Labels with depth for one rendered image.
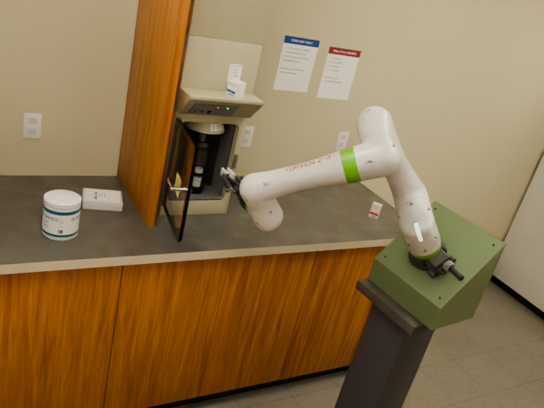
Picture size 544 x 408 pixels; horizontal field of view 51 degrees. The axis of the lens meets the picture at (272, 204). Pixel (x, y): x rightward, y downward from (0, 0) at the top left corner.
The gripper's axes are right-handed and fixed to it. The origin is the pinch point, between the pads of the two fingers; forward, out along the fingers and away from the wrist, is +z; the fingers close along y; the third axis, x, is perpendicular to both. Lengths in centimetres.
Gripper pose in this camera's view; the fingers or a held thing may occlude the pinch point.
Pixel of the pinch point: (227, 174)
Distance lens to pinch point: 227.4
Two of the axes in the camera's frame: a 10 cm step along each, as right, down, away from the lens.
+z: -4.7, -4.6, 7.6
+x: -2.3, 8.9, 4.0
